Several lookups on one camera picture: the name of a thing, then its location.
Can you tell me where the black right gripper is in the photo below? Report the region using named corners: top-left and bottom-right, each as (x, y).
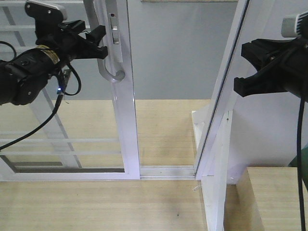
top-left (233, 38), bottom-right (308, 99)

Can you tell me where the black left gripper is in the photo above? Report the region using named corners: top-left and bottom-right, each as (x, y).
top-left (35, 20), bottom-right (108, 63)

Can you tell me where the grey curved door handle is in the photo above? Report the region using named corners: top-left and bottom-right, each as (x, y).
top-left (83, 0), bottom-right (125, 83)

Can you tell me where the white framed sliding glass door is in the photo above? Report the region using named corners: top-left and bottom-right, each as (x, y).
top-left (0, 0), bottom-right (140, 181)

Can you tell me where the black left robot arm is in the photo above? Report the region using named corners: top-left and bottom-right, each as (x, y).
top-left (0, 20), bottom-right (108, 105)

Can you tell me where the grey door lock plate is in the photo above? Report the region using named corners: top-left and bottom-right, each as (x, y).
top-left (106, 0), bottom-right (123, 63)

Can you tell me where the green sandbag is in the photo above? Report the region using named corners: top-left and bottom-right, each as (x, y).
top-left (288, 146), bottom-right (308, 168)

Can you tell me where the light wooden platform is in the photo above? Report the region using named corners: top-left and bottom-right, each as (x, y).
top-left (0, 98), bottom-right (241, 231)

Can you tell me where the light wooden box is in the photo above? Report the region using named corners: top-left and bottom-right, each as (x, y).
top-left (236, 167), bottom-right (301, 231)

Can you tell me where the aluminium floor track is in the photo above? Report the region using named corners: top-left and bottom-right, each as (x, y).
top-left (140, 165), bottom-right (195, 180)

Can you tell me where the white door jamb frame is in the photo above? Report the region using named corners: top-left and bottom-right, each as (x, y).
top-left (194, 0), bottom-right (266, 180)

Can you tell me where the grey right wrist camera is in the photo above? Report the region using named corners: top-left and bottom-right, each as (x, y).
top-left (281, 11), bottom-right (308, 38)

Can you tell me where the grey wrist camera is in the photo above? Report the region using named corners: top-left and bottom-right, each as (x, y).
top-left (281, 11), bottom-right (308, 38)
top-left (25, 0), bottom-right (67, 38)

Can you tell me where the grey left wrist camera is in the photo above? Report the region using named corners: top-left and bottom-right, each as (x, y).
top-left (25, 0), bottom-right (67, 38)

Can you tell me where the white wall panel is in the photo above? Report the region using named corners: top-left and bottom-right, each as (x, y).
top-left (228, 0), bottom-right (308, 183)

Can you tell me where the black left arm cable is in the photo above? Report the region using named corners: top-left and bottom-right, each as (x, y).
top-left (0, 40), bottom-right (82, 151)

